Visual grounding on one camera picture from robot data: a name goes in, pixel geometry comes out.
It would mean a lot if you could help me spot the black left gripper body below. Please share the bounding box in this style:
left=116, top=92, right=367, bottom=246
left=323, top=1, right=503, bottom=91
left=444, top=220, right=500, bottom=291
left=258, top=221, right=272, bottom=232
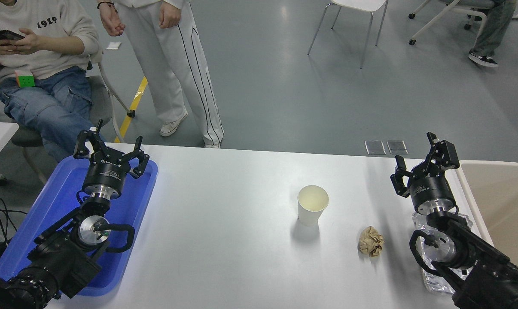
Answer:
left=82, top=155, right=133, bottom=194

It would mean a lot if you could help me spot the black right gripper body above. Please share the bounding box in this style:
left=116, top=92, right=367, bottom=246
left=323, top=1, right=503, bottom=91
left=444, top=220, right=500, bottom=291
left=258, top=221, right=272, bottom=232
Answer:
left=407, top=174, right=457, bottom=211

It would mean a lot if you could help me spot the colourful puzzle cube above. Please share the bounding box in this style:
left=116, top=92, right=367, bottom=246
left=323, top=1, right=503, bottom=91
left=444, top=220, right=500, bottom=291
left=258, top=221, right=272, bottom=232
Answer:
left=15, top=71, right=35, bottom=88

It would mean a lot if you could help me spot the white paper cup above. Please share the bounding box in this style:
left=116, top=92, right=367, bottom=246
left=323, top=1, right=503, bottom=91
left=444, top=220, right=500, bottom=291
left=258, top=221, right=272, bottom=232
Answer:
left=297, top=185, right=329, bottom=227

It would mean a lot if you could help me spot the seated person's left hand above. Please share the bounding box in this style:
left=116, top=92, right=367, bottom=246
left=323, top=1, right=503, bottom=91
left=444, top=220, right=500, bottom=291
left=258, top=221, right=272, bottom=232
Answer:
left=11, top=28, right=42, bottom=55

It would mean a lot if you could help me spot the standing person's right hand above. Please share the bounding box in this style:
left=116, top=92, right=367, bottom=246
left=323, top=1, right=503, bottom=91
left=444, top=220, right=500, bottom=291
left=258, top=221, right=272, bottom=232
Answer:
left=98, top=6, right=126, bottom=37

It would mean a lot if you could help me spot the standing person's left hand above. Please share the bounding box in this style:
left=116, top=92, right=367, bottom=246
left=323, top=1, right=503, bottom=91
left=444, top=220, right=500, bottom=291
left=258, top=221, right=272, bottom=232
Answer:
left=158, top=2, right=183, bottom=30

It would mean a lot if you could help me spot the grey office chair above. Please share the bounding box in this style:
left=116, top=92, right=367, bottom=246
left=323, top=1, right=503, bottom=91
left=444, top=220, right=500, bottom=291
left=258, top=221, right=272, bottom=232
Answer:
left=0, top=51, right=136, bottom=186

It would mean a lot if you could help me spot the blue plastic tray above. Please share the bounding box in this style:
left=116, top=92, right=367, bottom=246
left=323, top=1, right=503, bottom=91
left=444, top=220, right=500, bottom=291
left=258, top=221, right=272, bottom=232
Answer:
left=0, top=155, right=158, bottom=297

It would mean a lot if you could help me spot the seated person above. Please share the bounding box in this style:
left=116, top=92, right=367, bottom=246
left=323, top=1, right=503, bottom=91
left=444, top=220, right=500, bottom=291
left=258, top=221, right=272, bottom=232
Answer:
left=0, top=0, right=107, bottom=163

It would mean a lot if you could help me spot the large pale bin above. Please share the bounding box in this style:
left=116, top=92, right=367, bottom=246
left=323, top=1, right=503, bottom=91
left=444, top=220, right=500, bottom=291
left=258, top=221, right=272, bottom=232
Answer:
left=456, top=160, right=518, bottom=289

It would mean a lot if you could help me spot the crumpled tan paper ball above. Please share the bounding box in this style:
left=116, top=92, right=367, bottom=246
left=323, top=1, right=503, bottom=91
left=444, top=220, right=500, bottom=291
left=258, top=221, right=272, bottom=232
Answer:
left=358, top=226, right=385, bottom=258

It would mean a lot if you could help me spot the silver foil tray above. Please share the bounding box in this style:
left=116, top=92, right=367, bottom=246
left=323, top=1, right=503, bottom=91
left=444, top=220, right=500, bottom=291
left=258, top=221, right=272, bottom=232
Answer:
left=411, top=210, right=474, bottom=295

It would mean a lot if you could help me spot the standing person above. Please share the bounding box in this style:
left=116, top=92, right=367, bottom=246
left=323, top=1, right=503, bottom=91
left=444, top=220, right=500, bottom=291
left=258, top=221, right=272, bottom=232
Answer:
left=97, top=0, right=225, bottom=149

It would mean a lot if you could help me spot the person on rolling chair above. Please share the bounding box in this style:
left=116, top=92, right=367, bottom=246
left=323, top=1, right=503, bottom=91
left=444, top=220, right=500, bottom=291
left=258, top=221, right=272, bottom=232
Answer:
left=468, top=0, right=517, bottom=68

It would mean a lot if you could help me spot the white rolling chair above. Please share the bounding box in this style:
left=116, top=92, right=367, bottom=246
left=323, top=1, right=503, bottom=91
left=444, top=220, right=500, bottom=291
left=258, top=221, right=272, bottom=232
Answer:
left=408, top=0, right=496, bottom=45

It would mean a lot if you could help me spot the white chair with metal legs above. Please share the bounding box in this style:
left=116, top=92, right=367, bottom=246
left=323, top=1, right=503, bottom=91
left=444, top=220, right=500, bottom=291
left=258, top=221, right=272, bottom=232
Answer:
left=307, top=0, right=389, bottom=70

